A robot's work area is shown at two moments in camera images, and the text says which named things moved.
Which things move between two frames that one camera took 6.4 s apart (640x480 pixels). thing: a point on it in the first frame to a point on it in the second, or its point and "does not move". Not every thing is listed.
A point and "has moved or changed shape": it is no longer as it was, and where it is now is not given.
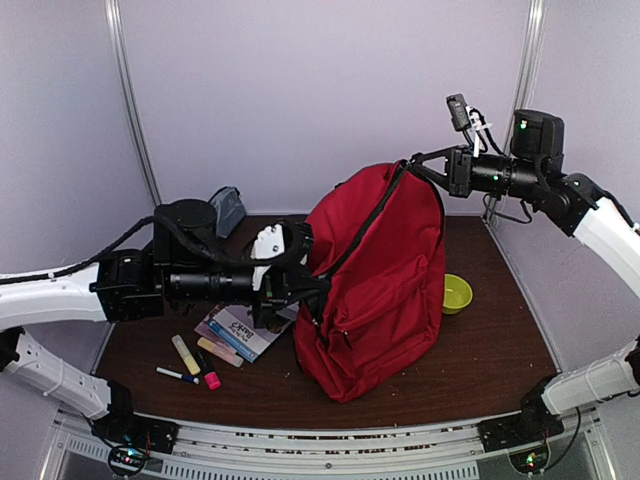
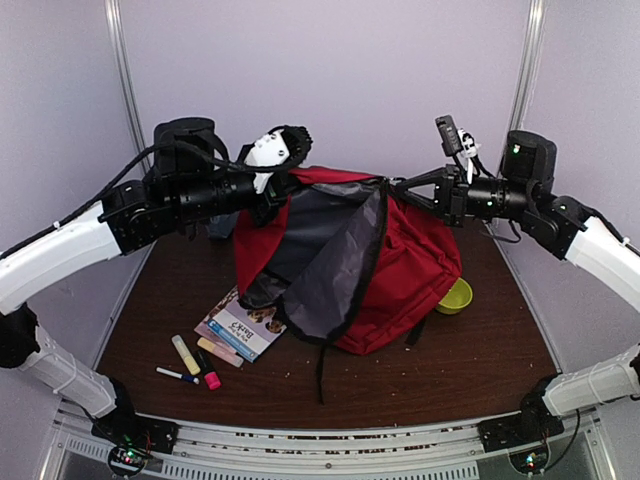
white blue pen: (178, 375) does not move
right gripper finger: (444, 181) to (425, 202)
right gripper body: (461, 185) to (456, 208)
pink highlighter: (211, 377) does not move
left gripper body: (271, 298) to (274, 194)
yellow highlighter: (185, 355) does not move
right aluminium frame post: (532, 54) does not move
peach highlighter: (221, 351) does not move
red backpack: (379, 234) has moved or changed shape
